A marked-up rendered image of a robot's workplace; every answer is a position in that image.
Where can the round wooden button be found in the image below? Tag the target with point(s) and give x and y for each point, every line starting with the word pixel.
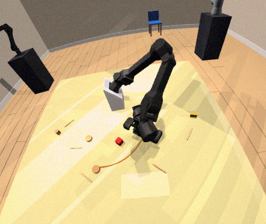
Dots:
pixel 96 169

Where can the red block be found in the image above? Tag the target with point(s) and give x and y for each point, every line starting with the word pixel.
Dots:
pixel 119 141

